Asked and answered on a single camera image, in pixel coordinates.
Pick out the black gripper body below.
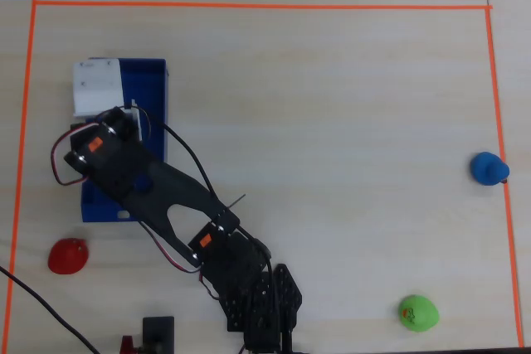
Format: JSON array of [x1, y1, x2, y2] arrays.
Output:
[[98, 105, 143, 143]]

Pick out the blue rectangular plastic box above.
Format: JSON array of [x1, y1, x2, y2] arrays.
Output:
[[80, 57, 170, 223]]

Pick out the orange tape strip beside box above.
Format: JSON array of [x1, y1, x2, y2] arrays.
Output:
[[1, 0, 39, 354]]

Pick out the red rubber duck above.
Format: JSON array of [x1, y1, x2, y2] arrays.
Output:
[[46, 238, 90, 275]]

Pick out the green rubber duck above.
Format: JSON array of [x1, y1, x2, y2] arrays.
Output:
[[397, 293, 440, 333]]

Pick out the blue rubber duck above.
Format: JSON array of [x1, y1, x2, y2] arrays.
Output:
[[470, 151, 511, 187]]

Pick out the orange tape strip beside blue duck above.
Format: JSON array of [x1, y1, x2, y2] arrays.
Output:
[[485, 7, 526, 349]]

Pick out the long horizontal orange tape strip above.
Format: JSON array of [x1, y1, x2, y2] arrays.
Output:
[[32, 0, 494, 12]]

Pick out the black table clamp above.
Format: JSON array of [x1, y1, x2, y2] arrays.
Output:
[[141, 315, 176, 354]]

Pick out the white camera housing box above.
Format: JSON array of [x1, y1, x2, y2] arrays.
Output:
[[72, 57, 144, 139]]

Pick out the red white wrist servo wire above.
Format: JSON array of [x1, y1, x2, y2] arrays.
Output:
[[50, 120, 105, 187]]

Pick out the black camera cable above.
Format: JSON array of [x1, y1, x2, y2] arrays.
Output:
[[131, 104, 275, 284]]

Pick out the red white elbow servo wire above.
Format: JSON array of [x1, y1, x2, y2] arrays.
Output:
[[138, 220, 222, 302]]

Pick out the thick black cable on table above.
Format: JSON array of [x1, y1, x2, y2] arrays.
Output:
[[0, 265, 101, 354]]

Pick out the red clamp handle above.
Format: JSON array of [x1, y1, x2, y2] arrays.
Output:
[[119, 334, 138, 354]]

